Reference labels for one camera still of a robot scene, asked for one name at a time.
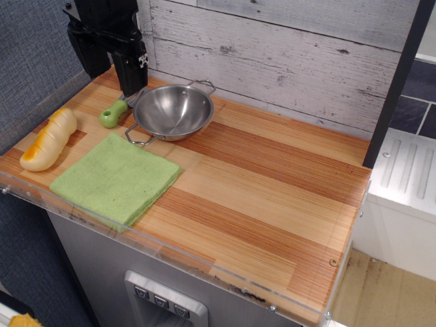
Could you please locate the green handled metal spatula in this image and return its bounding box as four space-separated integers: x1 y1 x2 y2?
99 87 148 128

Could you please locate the grey cabinet with dispenser panel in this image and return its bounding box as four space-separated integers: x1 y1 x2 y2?
46 209 324 327

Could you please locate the stainless steel two-handled bowl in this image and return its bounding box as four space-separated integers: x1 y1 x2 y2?
125 80 216 146

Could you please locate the clear acrylic table edge guard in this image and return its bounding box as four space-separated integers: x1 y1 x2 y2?
0 170 333 327

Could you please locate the white ribbed appliance box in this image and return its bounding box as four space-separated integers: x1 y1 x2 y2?
352 129 435 280

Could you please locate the black vertical frame post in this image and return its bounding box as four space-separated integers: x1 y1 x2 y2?
362 0 435 168

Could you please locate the yellow object at bottom corner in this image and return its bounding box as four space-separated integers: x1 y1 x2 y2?
7 314 42 327

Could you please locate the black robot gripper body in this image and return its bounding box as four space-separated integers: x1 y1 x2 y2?
63 0 141 42

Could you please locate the green cloth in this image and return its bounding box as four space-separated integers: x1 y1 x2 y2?
50 133 181 232

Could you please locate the yellow toy bread loaf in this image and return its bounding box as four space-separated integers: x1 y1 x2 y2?
20 108 77 172

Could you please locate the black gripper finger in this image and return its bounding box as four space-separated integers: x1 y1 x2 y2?
67 26 110 78
109 40 149 96

